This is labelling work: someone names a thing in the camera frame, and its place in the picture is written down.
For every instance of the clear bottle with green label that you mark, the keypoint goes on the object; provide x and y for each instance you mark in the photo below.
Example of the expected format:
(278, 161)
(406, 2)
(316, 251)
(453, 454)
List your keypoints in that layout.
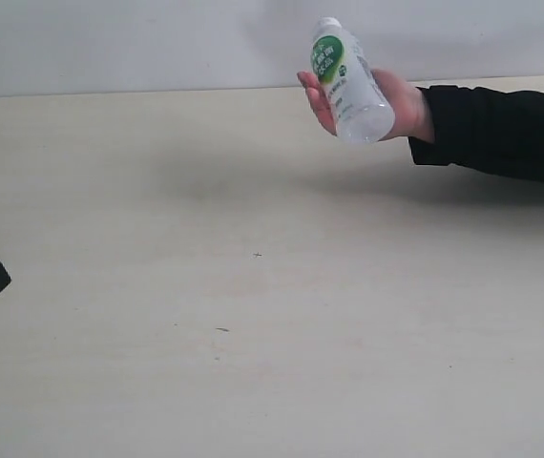
(359, 109)

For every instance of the forearm in black sleeve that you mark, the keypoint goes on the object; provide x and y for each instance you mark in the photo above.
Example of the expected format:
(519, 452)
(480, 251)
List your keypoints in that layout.
(496, 133)

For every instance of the person's bare hand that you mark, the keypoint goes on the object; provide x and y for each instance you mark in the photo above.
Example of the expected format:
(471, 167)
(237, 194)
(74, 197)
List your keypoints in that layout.
(412, 114)

